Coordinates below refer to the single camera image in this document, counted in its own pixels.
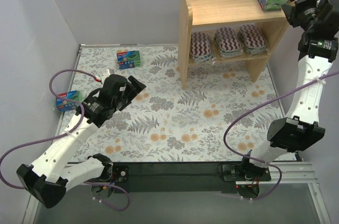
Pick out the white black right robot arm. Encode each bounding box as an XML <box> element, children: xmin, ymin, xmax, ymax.
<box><xmin>239</xmin><ymin>0</ymin><xmax>338</xmax><ymax>180</ymax></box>

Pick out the purple wavy sponge pack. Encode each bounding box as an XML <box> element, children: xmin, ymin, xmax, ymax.
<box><xmin>190</xmin><ymin>32</ymin><xmax>214</xmax><ymax>63</ymax></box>
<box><xmin>238</xmin><ymin>24</ymin><xmax>267</xmax><ymax>55</ymax></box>
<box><xmin>214</xmin><ymin>27</ymin><xmax>243</xmax><ymax>59</ymax></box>

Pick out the aluminium frame rail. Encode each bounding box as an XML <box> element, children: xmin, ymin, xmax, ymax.
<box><xmin>23</xmin><ymin>162</ymin><xmax>331</xmax><ymax>223</ymax></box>

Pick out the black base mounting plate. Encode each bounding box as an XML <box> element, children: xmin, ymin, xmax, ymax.
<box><xmin>106</xmin><ymin>162</ymin><xmax>271</xmax><ymax>193</ymax></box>

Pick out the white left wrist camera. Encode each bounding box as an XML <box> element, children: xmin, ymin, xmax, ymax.
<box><xmin>95</xmin><ymin>68</ymin><xmax>114</xmax><ymax>84</ymax></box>

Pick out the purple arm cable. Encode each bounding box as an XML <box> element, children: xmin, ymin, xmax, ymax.
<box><xmin>0</xmin><ymin>69</ymin><xmax>131</xmax><ymax>211</ymax></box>
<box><xmin>223</xmin><ymin>69</ymin><xmax>339</xmax><ymax>201</ymax></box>

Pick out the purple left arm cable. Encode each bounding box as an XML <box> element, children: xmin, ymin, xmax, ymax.
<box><xmin>0</xmin><ymin>69</ymin><xmax>131</xmax><ymax>211</ymax></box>

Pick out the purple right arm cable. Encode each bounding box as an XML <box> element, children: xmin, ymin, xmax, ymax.
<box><xmin>223</xmin><ymin>69</ymin><xmax>339</xmax><ymax>201</ymax></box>

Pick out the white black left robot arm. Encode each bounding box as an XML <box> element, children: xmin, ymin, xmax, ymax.
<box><xmin>16</xmin><ymin>74</ymin><xmax>146</xmax><ymax>209</ymax></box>

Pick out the floral patterned table mat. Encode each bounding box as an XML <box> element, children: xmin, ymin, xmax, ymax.
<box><xmin>72</xmin><ymin>46</ymin><xmax>283</xmax><ymax>162</ymax></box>

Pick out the wooden two-tier shelf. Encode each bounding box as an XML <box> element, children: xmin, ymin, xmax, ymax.
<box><xmin>178</xmin><ymin>0</ymin><xmax>289</xmax><ymax>89</ymax></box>

